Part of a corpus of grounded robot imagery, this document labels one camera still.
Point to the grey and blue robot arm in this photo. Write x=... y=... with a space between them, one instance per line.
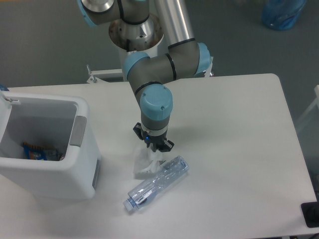
x=147 y=75

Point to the orange blue snack wrapper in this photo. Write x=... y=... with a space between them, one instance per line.
x=35 y=152

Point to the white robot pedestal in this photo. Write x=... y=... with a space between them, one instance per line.
x=124 y=49

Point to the white base frame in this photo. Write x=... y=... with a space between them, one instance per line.
x=111 y=76

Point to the white paper wrapper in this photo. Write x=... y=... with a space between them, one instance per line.
x=146 y=162

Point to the black device at table edge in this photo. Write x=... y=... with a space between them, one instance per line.
x=310 y=212

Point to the clear plastic water bottle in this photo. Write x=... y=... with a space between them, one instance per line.
x=148 y=189

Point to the white trash can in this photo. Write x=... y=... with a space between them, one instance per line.
x=50 y=121

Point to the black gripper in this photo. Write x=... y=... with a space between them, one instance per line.
x=156 y=139

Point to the blue plastic bag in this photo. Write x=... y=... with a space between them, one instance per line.
x=281 y=14

